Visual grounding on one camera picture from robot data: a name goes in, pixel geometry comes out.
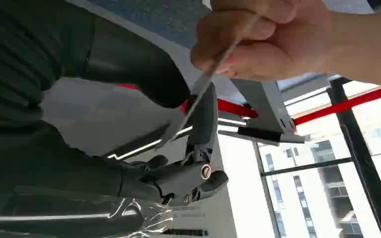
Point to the person's hand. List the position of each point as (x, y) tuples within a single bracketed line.
[(276, 49)]

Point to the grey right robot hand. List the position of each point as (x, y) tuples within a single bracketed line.
[(138, 65)]

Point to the red bar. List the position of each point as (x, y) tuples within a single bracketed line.
[(341, 105), (235, 108)]

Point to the white strip light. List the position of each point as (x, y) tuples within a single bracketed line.
[(138, 149)]

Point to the black and grey crossbar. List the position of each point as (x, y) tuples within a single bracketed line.
[(259, 134)]

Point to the thin black window bar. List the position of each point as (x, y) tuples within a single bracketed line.
[(308, 167)]

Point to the ribbed right robot arm sleeve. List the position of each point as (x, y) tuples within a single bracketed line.
[(13, 59)]

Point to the clear plastic wrap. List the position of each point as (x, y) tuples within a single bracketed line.
[(157, 216)]

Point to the pale building outside window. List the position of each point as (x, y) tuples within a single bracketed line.
[(328, 203)]

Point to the grey metal bracket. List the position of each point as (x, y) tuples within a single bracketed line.
[(269, 105)]

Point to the thick black frame post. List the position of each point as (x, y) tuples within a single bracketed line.
[(361, 164)]

